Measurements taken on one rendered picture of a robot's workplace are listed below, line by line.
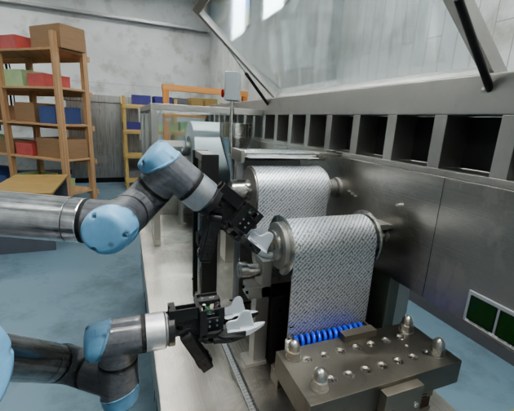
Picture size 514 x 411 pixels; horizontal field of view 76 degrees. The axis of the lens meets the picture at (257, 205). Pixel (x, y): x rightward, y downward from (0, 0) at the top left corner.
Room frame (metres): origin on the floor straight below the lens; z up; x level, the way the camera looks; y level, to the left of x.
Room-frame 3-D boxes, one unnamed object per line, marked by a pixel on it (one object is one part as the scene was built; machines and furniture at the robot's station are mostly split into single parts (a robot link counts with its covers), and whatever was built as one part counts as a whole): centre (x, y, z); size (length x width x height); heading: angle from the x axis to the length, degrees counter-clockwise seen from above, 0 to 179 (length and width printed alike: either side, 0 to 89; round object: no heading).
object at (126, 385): (0.57, 0.28, 1.01); 0.11 x 0.08 x 0.11; 74
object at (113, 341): (0.57, 0.27, 1.11); 0.11 x 0.08 x 0.09; 112
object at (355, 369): (0.65, -0.28, 1.00); 0.40 x 0.16 x 0.06; 112
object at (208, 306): (0.63, 0.12, 1.12); 0.12 x 0.08 x 0.09; 112
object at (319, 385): (0.55, -0.14, 1.05); 0.04 x 0.04 x 0.04
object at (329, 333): (0.73, -0.20, 1.03); 0.21 x 0.04 x 0.03; 112
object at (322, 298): (0.75, -0.20, 1.12); 0.23 x 0.01 x 0.18; 112
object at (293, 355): (0.64, -0.10, 1.05); 0.04 x 0.04 x 0.04
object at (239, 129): (1.47, 0.11, 1.50); 0.14 x 0.14 x 0.06
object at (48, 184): (3.96, 2.79, 0.34); 1.26 x 0.65 x 0.67; 22
